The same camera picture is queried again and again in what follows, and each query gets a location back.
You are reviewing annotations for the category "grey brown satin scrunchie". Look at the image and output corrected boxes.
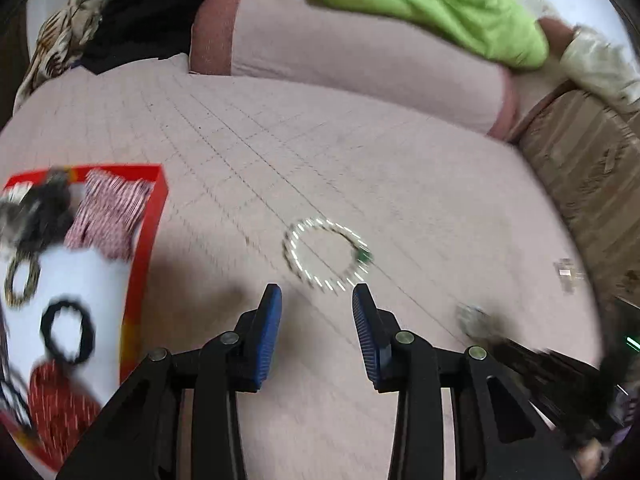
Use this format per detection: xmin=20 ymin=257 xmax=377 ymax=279
xmin=0 ymin=167 xmax=76 ymax=256

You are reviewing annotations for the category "black cloth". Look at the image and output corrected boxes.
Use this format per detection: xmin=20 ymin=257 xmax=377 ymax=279
xmin=80 ymin=0 xmax=271 ymax=73

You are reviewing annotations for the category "pink quilted pillow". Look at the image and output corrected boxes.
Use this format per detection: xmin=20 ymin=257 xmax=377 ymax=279
xmin=189 ymin=0 xmax=523 ymax=142

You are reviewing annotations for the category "small metal hair pin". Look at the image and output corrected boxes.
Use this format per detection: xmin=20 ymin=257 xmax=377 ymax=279
xmin=554 ymin=258 xmax=581 ymax=291

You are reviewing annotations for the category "lime green cloth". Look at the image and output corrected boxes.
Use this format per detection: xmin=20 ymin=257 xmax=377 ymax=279
xmin=267 ymin=0 xmax=551 ymax=70

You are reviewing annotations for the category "black rhinestone hair tie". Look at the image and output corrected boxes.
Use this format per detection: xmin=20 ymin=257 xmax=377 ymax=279
xmin=40 ymin=297 xmax=97 ymax=365

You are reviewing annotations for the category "striped beige cushion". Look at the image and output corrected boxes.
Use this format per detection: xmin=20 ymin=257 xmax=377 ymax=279
xmin=517 ymin=87 xmax=640 ymax=306

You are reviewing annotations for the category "red white plaid scrunchie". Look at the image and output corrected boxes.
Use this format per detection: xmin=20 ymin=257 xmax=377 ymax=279
xmin=64 ymin=169 xmax=155 ymax=261

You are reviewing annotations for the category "leopard print scrunchie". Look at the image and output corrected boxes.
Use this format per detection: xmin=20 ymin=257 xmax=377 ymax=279
xmin=4 ymin=250 xmax=42 ymax=307

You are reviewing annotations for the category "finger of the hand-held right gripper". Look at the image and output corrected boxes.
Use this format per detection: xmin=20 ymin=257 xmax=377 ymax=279
xmin=482 ymin=331 xmax=546 ymax=368

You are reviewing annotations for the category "white pearl bracelet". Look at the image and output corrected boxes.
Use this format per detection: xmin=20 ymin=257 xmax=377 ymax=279
xmin=283 ymin=217 xmax=373 ymax=293

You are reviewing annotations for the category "red box with white inside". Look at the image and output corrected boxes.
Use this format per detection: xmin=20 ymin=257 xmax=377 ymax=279
xmin=0 ymin=164 xmax=168 ymax=476

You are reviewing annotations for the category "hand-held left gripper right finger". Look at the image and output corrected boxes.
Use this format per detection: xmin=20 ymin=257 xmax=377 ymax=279
xmin=352 ymin=284 xmax=581 ymax=480

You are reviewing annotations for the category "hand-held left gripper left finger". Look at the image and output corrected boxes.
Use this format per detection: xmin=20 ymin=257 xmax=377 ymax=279
xmin=55 ymin=284 xmax=283 ymax=480

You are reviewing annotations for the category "red polka dot scrunchie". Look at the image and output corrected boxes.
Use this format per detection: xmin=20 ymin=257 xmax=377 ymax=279
xmin=27 ymin=360 xmax=103 ymax=463

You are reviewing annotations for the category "leaf print cloth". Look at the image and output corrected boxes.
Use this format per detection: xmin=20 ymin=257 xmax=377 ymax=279
xmin=15 ymin=0 xmax=118 ymax=106

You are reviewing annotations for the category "pale green bead bracelet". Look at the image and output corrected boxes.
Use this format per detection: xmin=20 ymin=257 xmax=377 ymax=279
xmin=456 ymin=304 xmax=495 ymax=337

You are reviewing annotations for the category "white cloth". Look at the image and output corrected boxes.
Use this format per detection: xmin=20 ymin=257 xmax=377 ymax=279
xmin=560 ymin=25 xmax=640 ymax=116

